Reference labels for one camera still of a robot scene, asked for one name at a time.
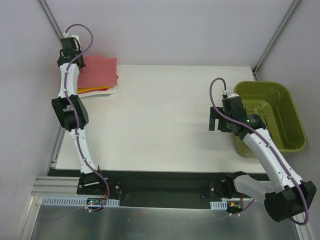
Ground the salmon pink polo shirt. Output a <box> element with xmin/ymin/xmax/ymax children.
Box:
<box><xmin>77</xmin><ymin>55</ymin><xmax>118</xmax><ymax>89</ymax></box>

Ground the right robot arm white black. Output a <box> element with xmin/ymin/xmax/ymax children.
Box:
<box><xmin>209</xmin><ymin>93</ymin><xmax>317</xmax><ymax>226</ymax></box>

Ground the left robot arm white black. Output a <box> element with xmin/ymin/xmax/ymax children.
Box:
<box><xmin>51</xmin><ymin>35</ymin><xmax>110</xmax><ymax>199</ymax></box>

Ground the folded orange t shirt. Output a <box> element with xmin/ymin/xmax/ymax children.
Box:
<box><xmin>77</xmin><ymin>86</ymin><xmax>105</xmax><ymax>94</ymax></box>

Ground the olive green plastic basket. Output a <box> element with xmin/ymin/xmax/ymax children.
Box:
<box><xmin>234</xmin><ymin>81</ymin><xmax>307</xmax><ymax>156</ymax></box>

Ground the folded white t shirt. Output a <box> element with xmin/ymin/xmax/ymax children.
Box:
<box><xmin>78</xmin><ymin>86</ymin><xmax>118</xmax><ymax>98</ymax></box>

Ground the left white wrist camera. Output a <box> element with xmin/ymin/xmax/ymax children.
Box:
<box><xmin>60</xmin><ymin>35</ymin><xmax>81</xmax><ymax>50</ymax></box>

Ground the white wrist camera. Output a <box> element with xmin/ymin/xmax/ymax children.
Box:
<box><xmin>60</xmin><ymin>35</ymin><xmax>81</xmax><ymax>50</ymax></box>
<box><xmin>222</xmin><ymin>89</ymin><xmax>240</xmax><ymax>100</ymax></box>

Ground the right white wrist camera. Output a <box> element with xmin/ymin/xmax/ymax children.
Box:
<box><xmin>222</xmin><ymin>89</ymin><xmax>240</xmax><ymax>100</ymax></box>

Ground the left aluminium frame post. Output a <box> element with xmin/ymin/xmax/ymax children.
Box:
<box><xmin>37</xmin><ymin>0</ymin><xmax>78</xmax><ymax>65</ymax></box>

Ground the aluminium frame post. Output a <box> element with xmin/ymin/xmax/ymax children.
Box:
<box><xmin>252</xmin><ymin>0</ymin><xmax>303</xmax><ymax>77</ymax></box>
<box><xmin>37</xmin><ymin>0</ymin><xmax>78</xmax><ymax>65</ymax></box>

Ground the right white cable duct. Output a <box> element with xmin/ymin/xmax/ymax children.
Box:
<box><xmin>209</xmin><ymin>200</ymin><xmax>242</xmax><ymax>211</ymax></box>

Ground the white cable duct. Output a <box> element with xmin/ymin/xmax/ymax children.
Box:
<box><xmin>41</xmin><ymin>196</ymin><xmax>120</xmax><ymax>208</ymax></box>
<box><xmin>209</xmin><ymin>200</ymin><xmax>242</xmax><ymax>211</ymax></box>

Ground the right aluminium frame post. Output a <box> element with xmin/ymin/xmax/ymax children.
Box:
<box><xmin>252</xmin><ymin>0</ymin><xmax>303</xmax><ymax>77</ymax></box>

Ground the left white cable duct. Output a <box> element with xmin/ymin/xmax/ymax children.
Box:
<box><xmin>41</xmin><ymin>196</ymin><xmax>120</xmax><ymax>208</ymax></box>

